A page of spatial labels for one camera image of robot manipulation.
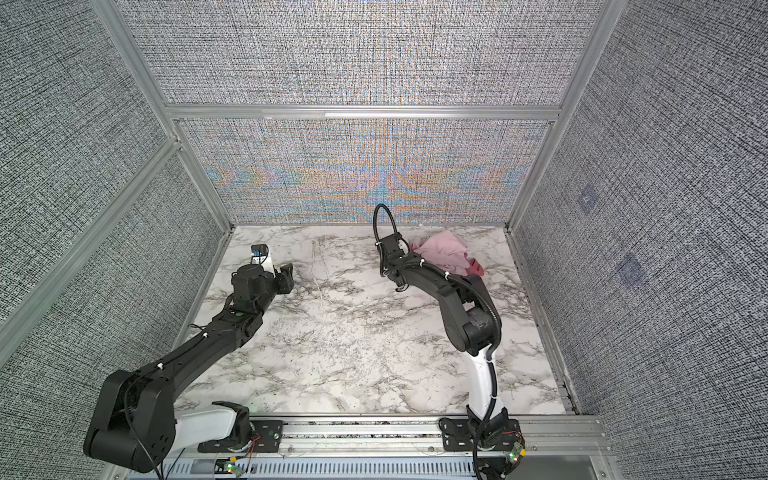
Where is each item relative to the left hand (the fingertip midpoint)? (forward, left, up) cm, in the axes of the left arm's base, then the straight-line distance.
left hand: (284, 265), depth 86 cm
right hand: (+7, -39, -10) cm, 41 cm away
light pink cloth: (+9, -50, -6) cm, 51 cm away
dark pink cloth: (+6, -61, -13) cm, 62 cm away
